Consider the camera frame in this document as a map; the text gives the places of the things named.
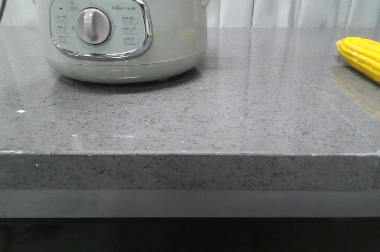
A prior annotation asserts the yellow corn cob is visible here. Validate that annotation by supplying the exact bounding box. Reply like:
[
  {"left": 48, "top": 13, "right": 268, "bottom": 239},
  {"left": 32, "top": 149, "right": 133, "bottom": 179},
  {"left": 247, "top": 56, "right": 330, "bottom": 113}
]
[{"left": 335, "top": 37, "right": 379, "bottom": 83}]

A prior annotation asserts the pale green electric cooking pot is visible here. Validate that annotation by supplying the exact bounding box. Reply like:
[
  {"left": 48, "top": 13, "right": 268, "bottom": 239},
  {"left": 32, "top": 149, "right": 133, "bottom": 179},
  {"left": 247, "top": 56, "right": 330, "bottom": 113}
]
[{"left": 32, "top": 0, "right": 210, "bottom": 84}]

